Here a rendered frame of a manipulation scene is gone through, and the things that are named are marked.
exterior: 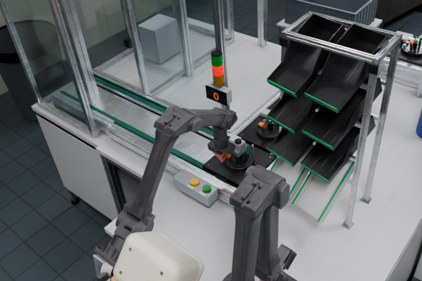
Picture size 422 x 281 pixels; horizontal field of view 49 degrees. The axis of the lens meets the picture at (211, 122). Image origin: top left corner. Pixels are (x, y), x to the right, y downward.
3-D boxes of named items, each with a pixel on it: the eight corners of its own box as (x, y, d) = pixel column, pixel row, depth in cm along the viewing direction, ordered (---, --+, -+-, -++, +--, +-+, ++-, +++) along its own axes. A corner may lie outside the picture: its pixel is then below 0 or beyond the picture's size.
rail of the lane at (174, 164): (247, 219, 198) (246, 202, 191) (110, 141, 245) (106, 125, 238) (254, 211, 201) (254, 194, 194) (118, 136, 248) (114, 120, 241)
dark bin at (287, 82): (296, 98, 154) (291, 85, 148) (267, 83, 162) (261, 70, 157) (347, 39, 159) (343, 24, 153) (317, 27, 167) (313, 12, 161)
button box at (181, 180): (208, 207, 199) (207, 197, 195) (173, 186, 210) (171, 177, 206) (218, 197, 203) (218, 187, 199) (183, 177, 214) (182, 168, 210)
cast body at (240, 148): (238, 158, 204) (237, 146, 199) (230, 153, 206) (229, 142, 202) (249, 147, 208) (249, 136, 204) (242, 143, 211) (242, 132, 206)
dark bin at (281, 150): (292, 167, 174) (287, 158, 168) (267, 150, 182) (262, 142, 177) (338, 112, 179) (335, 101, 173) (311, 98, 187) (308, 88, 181)
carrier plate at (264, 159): (245, 191, 198) (245, 187, 197) (202, 168, 211) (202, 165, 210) (275, 159, 212) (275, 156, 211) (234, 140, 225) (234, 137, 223)
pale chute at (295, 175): (289, 206, 185) (284, 204, 182) (265, 188, 194) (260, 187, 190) (324, 145, 182) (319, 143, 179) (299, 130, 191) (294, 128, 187)
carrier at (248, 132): (277, 157, 213) (278, 137, 205) (236, 138, 226) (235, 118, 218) (304, 130, 227) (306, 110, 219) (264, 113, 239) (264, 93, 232)
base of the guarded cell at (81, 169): (128, 245, 297) (98, 145, 243) (69, 202, 330) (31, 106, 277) (254, 130, 377) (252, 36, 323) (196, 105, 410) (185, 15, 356)
